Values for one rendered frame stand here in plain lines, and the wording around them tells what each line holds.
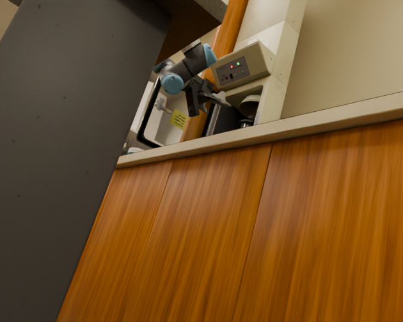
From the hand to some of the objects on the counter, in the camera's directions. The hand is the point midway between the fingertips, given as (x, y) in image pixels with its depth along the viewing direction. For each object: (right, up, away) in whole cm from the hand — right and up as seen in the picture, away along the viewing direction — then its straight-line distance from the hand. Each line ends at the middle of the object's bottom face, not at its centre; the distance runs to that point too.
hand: (219, 111), depth 156 cm
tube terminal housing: (+8, -34, +2) cm, 35 cm away
